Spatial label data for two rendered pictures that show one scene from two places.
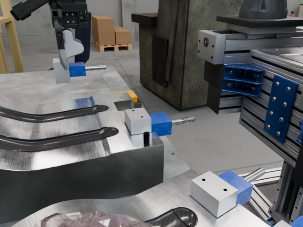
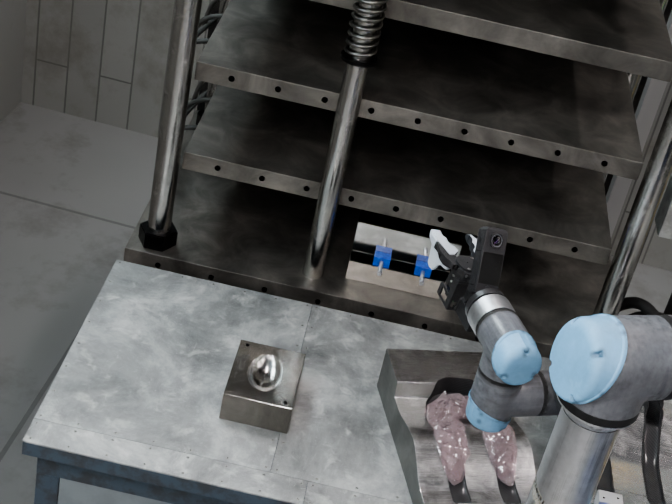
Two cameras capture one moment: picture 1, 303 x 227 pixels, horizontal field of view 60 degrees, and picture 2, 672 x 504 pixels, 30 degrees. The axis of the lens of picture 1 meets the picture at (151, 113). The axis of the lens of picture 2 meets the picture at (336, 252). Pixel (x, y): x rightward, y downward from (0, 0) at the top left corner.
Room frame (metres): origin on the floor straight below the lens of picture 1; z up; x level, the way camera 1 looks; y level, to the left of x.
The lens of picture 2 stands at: (0.42, -2.04, 2.57)
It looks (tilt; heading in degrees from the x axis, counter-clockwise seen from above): 32 degrees down; 108
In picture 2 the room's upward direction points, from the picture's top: 13 degrees clockwise
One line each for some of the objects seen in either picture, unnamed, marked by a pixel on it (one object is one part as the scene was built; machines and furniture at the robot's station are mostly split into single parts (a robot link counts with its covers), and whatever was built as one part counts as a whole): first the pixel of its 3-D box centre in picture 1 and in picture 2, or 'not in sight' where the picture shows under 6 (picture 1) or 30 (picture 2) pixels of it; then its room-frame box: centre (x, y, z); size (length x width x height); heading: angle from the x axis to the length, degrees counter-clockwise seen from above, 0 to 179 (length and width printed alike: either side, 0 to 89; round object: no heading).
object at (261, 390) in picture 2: not in sight; (263, 385); (-0.35, -0.01, 0.83); 0.20 x 0.15 x 0.07; 108
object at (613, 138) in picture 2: not in sight; (427, 61); (-0.44, 0.96, 1.26); 1.10 x 0.74 x 0.05; 18
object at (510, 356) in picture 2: not in sight; (508, 348); (0.19, -0.38, 1.43); 0.11 x 0.08 x 0.09; 130
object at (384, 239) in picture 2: not in sight; (410, 214); (-0.35, 0.85, 0.87); 0.50 x 0.27 x 0.17; 108
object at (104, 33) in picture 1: (110, 32); not in sight; (6.13, 0.92, 0.33); 1.10 x 0.78 x 0.65; 14
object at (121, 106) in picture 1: (126, 112); not in sight; (0.52, 0.06, 0.87); 0.05 x 0.05 x 0.04; 18
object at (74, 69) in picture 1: (80, 69); not in sight; (0.67, 0.19, 0.93); 0.13 x 0.05 x 0.05; 108
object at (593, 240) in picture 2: not in sight; (407, 143); (-0.44, 0.96, 1.01); 1.10 x 0.74 x 0.05; 18
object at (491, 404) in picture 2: not in sight; (502, 394); (0.20, -0.37, 1.34); 0.11 x 0.08 x 0.11; 40
